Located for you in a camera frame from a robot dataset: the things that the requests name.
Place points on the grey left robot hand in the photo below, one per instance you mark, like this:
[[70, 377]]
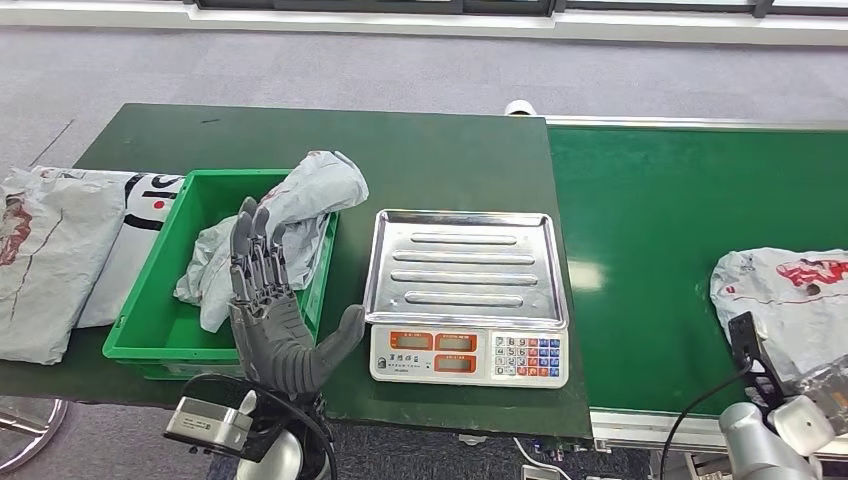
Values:
[[278, 344]]

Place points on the white power strip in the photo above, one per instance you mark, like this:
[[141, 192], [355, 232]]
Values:
[[540, 474]]

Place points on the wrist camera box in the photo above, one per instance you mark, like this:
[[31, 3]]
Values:
[[752, 358], [208, 424]]

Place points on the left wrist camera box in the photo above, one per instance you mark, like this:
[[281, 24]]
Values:
[[208, 424]]

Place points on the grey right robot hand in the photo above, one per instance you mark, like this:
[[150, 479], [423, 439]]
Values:
[[831, 391]]

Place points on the large grey bag red print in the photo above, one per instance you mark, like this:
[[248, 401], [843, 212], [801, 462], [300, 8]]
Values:
[[53, 265]]

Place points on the white bag black print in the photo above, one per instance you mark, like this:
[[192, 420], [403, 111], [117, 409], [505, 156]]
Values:
[[132, 265]]

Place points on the grey parcel red black print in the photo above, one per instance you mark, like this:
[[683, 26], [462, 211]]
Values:
[[768, 298]]

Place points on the green plastic crate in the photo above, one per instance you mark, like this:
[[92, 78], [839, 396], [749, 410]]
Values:
[[152, 331]]

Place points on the white scale with steel tray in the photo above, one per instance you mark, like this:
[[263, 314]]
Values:
[[464, 265]]

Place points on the long grey parcel red stripe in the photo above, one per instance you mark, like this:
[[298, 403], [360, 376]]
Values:
[[318, 189]]

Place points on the small grey parcel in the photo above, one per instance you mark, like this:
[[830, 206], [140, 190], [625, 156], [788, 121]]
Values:
[[212, 258]]

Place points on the dark window frame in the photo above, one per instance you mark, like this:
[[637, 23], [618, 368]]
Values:
[[397, 5]]

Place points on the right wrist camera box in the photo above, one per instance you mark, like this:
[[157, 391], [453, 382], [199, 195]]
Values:
[[752, 358]]

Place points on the green conveyor belt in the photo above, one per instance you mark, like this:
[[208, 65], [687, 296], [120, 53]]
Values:
[[649, 232]]

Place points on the white window sill ledge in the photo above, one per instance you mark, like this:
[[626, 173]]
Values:
[[424, 26]]

